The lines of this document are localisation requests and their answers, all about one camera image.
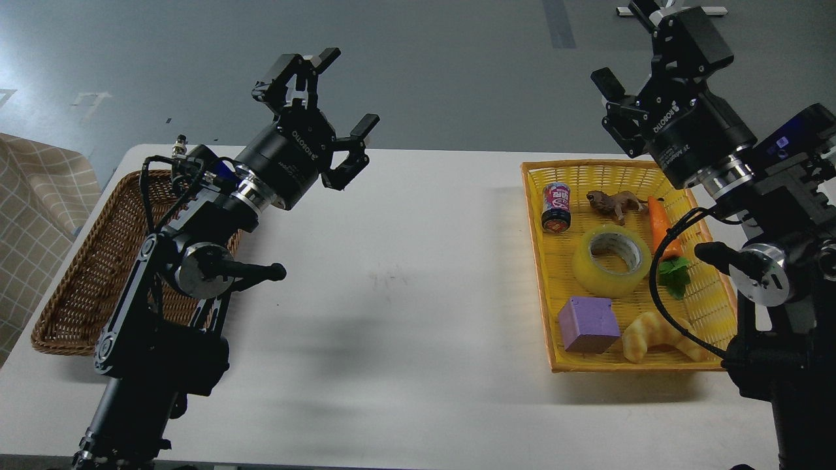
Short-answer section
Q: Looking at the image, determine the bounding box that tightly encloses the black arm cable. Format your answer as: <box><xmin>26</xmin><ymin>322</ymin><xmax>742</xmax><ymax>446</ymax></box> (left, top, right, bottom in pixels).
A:
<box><xmin>649</xmin><ymin>207</ymin><xmax>727</xmax><ymax>359</ymax></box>
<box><xmin>139</xmin><ymin>155</ymin><xmax>216</xmax><ymax>314</ymax></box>

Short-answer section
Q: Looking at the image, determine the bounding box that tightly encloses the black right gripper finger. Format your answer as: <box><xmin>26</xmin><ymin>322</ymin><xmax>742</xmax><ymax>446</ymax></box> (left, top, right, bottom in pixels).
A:
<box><xmin>590</xmin><ymin>67</ymin><xmax>650</xmax><ymax>159</ymax></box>
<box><xmin>629</xmin><ymin>1</ymin><xmax>734</xmax><ymax>99</ymax></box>

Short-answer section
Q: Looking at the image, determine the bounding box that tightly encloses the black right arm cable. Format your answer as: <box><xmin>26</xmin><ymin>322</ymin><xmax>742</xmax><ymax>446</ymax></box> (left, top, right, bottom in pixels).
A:
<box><xmin>649</xmin><ymin>207</ymin><xmax>727</xmax><ymax>359</ymax></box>

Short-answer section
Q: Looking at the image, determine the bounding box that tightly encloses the brown wicker basket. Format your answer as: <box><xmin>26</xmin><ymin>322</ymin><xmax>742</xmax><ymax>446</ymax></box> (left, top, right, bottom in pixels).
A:
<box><xmin>31</xmin><ymin>170</ymin><xmax>241</xmax><ymax>358</ymax></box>

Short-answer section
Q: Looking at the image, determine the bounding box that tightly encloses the yellow plastic basket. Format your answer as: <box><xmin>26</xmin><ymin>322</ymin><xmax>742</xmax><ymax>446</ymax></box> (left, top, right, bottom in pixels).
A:
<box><xmin>521</xmin><ymin>159</ymin><xmax>722</xmax><ymax>372</ymax></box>

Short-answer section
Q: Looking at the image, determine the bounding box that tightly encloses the beige checkered cloth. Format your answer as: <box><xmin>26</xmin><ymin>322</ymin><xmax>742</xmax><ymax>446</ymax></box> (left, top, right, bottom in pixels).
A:
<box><xmin>1</xmin><ymin>134</ymin><xmax>101</xmax><ymax>361</ymax></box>

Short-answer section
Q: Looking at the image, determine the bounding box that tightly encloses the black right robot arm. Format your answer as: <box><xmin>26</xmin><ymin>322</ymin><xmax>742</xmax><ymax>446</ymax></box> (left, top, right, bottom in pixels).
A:
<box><xmin>591</xmin><ymin>1</ymin><xmax>835</xmax><ymax>469</ymax></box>

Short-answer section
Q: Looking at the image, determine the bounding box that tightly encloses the yellow tape roll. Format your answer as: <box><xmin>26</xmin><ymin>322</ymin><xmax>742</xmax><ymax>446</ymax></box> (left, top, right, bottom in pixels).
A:
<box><xmin>572</xmin><ymin>224</ymin><xmax>652</xmax><ymax>298</ymax></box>

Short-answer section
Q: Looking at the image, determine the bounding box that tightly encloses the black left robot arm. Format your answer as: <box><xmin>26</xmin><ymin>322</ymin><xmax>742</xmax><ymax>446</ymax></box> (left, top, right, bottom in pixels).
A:
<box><xmin>72</xmin><ymin>47</ymin><xmax>379</xmax><ymax>469</ymax></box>

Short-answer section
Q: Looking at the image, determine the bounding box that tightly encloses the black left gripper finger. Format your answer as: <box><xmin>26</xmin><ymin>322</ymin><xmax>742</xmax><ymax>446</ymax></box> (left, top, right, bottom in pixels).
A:
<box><xmin>321</xmin><ymin>114</ymin><xmax>380</xmax><ymax>191</ymax></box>
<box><xmin>251</xmin><ymin>47</ymin><xmax>342</xmax><ymax>117</ymax></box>

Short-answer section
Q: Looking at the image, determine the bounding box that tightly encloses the orange toy carrot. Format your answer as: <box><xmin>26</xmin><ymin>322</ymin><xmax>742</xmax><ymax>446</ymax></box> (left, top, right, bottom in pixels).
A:
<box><xmin>647</xmin><ymin>198</ymin><xmax>692</xmax><ymax>300</ymax></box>

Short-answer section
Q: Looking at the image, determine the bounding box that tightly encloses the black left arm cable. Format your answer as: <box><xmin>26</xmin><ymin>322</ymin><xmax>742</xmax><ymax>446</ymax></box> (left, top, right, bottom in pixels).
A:
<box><xmin>139</xmin><ymin>155</ymin><xmax>216</xmax><ymax>314</ymax></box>

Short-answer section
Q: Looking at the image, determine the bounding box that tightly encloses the brown toy lion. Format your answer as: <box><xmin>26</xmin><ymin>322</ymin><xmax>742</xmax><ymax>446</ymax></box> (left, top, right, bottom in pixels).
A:
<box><xmin>586</xmin><ymin>190</ymin><xmax>650</xmax><ymax>227</ymax></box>

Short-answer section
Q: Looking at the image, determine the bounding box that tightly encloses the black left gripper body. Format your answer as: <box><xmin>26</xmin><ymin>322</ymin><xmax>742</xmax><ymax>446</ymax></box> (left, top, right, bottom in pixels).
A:
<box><xmin>236</xmin><ymin>106</ymin><xmax>336</xmax><ymax>211</ymax></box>

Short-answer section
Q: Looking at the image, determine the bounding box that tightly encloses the purple cube block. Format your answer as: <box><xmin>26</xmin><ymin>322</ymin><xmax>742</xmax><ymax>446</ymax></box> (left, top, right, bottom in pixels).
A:
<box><xmin>558</xmin><ymin>296</ymin><xmax>621</xmax><ymax>354</ymax></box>

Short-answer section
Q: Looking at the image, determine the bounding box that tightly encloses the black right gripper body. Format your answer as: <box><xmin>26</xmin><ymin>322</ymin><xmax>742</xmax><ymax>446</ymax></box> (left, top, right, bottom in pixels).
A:
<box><xmin>638</xmin><ymin>78</ymin><xmax>756</xmax><ymax>189</ymax></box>

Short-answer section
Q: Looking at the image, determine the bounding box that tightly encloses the toy croissant bread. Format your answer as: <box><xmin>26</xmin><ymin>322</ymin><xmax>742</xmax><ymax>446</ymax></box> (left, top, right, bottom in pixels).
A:
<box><xmin>622</xmin><ymin>311</ymin><xmax>711</xmax><ymax>364</ymax></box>

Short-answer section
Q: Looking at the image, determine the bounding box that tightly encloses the small soda can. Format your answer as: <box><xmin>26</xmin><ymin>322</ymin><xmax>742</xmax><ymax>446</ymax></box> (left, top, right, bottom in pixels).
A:
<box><xmin>541</xmin><ymin>181</ymin><xmax>572</xmax><ymax>233</ymax></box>

